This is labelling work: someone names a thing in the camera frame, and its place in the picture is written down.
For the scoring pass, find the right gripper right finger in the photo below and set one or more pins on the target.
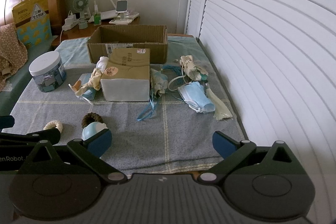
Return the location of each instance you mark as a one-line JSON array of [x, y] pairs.
[[233, 154]]

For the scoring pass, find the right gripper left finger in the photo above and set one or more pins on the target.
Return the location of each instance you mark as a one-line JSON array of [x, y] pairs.
[[89, 152]]

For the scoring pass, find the blue plush ball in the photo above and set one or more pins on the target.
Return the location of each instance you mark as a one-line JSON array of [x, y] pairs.
[[92, 129]]

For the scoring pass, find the brown scrunchie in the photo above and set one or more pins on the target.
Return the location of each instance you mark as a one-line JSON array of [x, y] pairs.
[[90, 118]]

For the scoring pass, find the cream scrunchie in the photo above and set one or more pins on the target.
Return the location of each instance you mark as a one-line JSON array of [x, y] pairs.
[[54, 124]]

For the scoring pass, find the blue face mask stack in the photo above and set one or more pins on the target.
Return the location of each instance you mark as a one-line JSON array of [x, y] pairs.
[[193, 94]]

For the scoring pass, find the beige knotted cloth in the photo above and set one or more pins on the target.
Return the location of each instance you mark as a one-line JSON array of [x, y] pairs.
[[95, 78]]

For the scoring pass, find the cream drawstring pouch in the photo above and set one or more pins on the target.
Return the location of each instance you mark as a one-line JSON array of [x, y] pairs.
[[192, 70]]

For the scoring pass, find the white knotted cloth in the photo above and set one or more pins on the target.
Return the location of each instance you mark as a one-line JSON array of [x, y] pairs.
[[102, 63]]

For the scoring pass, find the packaged blue face masks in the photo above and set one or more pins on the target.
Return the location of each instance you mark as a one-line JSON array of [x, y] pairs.
[[82, 90]]

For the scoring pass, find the cream fabric strip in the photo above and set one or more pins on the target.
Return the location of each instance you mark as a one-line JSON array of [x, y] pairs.
[[221, 110]]

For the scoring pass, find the blue ribbon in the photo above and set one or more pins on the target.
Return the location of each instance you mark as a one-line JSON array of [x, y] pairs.
[[149, 110]]

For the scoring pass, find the grey checked mat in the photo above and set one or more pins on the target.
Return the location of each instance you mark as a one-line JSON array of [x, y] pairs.
[[175, 138]]

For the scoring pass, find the gold tissue pack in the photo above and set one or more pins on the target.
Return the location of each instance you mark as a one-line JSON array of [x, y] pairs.
[[126, 77]]

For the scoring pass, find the clear jar white lid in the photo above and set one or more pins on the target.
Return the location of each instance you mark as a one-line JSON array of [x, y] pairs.
[[48, 71]]

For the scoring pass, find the brown patterned garment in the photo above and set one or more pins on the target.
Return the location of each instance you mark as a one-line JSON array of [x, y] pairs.
[[13, 53]]

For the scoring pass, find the teal patterned cloth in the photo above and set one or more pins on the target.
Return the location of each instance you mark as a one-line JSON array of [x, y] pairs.
[[159, 82]]

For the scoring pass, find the light blue towel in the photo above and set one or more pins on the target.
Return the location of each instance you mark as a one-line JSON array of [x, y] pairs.
[[74, 52]]

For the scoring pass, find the wooden nightstand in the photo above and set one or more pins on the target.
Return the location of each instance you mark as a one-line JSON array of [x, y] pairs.
[[74, 33]]

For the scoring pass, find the white power strip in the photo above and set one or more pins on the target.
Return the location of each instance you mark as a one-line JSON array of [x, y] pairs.
[[70, 21]]

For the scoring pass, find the open cardboard box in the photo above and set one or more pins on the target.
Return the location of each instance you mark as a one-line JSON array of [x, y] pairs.
[[106, 38]]

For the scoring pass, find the white remote control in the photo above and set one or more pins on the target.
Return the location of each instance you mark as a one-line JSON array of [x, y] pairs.
[[120, 21]]

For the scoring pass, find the yellow blue paper bag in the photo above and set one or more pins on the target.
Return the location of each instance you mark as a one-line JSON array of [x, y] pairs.
[[32, 22]]

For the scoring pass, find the white louvered closet door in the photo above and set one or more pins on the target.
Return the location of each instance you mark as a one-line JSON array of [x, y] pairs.
[[277, 60]]

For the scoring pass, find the green spray bottle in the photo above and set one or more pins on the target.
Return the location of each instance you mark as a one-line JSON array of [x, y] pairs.
[[97, 15]]

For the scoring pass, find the white wifi router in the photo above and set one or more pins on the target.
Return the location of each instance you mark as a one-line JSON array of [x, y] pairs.
[[106, 14]]

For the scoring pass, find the small green desk fan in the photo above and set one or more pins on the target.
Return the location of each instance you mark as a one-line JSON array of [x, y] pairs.
[[81, 6]]

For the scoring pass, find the white camera clock device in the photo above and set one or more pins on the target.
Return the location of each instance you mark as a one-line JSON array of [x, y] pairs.
[[121, 8]]

